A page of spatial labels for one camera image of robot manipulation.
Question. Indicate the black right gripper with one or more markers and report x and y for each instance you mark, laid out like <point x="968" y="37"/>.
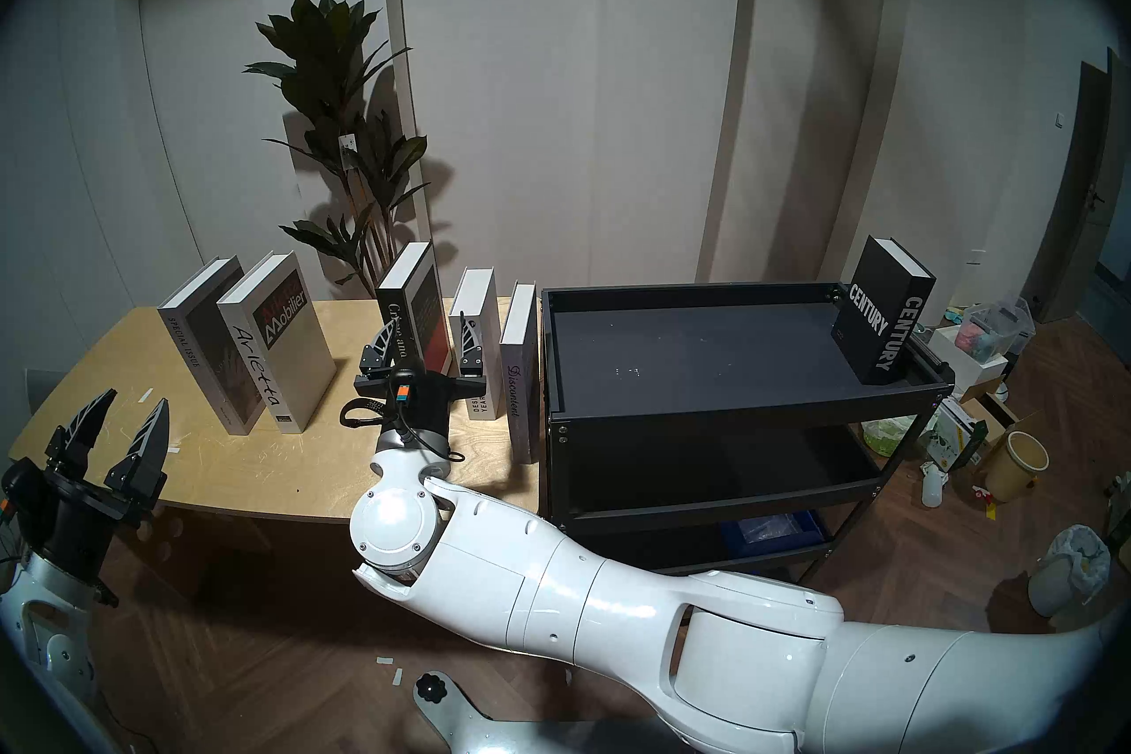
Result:
<point x="428" y="408"/>

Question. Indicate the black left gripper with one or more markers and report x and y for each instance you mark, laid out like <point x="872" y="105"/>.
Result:
<point x="62" y="514"/>

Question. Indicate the black Century book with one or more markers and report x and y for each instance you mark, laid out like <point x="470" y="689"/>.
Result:
<point x="870" y="337"/>

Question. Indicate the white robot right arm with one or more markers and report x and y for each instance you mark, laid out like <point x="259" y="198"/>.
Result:
<point x="618" y="611"/>

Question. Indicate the light wooden display table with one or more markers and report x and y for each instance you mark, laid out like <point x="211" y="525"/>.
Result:
<point x="265" y="469"/>

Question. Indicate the black metal shelf cart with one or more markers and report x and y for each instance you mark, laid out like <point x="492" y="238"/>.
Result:
<point x="707" y="346"/>

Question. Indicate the Crime and Punishment book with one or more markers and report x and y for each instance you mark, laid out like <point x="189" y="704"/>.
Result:
<point x="424" y="302"/>

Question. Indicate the white Design Hotels yearbook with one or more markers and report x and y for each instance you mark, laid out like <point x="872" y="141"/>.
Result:
<point x="482" y="293"/>

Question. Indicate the grey Discontent book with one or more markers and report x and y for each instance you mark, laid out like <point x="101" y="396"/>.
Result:
<point x="519" y="381"/>

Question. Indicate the grey Special Issue book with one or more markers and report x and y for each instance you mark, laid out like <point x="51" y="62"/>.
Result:
<point x="208" y="355"/>

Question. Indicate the Arietta Mobilier book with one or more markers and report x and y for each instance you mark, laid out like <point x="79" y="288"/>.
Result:
<point x="283" y="355"/>

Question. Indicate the tall green leafy plant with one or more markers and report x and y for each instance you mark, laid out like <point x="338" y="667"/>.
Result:
<point x="327" y="63"/>

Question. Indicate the black star knob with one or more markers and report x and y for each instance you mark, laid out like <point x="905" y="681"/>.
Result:
<point x="430" y="688"/>

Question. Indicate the blue bin with clear bag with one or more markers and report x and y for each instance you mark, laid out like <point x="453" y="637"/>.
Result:
<point x="769" y="527"/>

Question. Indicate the pale green plastic bag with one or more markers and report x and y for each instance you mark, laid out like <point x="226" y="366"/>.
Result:
<point x="888" y="436"/>

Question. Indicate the small white bottle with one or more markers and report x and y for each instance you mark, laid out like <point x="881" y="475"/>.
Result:
<point x="933" y="487"/>

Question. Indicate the green and white carton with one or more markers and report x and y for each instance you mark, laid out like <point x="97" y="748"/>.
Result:
<point x="954" y="434"/>

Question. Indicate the white square box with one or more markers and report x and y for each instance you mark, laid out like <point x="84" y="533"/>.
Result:
<point x="963" y="368"/>

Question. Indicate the brown cardboard box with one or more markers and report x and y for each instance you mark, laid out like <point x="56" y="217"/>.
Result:
<point x="994" y="412"/>

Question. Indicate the clear plastic storage box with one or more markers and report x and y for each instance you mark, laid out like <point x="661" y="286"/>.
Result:
<point x="998" y="328"/>

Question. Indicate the beige round bucket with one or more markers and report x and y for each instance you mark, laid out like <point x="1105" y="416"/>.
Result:
<point x="1016" y="469"/>

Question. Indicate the white bin with plastic bag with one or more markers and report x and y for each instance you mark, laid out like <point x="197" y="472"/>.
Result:
<point x="1060" y="575"/>

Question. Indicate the dark brown door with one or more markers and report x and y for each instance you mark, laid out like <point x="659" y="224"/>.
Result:
<point x="1078" y="196"/>

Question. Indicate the grey metal robot base plate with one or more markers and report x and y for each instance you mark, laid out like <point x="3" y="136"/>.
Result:
<point x="459" y="726"/>

